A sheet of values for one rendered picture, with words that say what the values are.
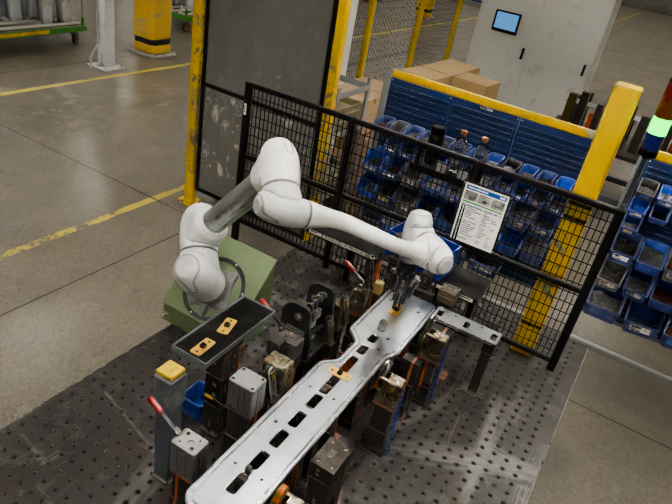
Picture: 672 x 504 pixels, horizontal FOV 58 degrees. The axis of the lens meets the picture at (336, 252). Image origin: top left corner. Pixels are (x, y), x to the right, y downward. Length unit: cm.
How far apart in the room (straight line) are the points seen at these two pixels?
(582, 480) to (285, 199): 237
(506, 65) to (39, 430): 751
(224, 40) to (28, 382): 265
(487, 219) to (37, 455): 200
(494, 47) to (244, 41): 484
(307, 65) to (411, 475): 285
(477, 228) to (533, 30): 598
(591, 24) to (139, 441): 735
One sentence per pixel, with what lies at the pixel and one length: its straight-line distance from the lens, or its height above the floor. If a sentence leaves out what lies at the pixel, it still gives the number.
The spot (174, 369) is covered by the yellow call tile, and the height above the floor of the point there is 116.
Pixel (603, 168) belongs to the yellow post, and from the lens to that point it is 270.
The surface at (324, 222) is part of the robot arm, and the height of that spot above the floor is 147.
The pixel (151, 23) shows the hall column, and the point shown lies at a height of 47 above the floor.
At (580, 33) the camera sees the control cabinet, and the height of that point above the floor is 150.
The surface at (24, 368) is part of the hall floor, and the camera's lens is 371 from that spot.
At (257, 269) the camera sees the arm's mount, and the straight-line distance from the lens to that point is 263.
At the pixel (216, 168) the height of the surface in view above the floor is 41.
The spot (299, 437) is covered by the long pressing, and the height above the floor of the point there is 100.
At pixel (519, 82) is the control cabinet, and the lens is 875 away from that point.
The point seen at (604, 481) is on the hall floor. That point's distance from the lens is 377.
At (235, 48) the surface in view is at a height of 138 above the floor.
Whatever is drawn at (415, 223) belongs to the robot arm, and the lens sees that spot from 227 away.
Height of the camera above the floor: 243
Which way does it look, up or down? 30 degrees down
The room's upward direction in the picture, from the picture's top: 11 degrees clockwise
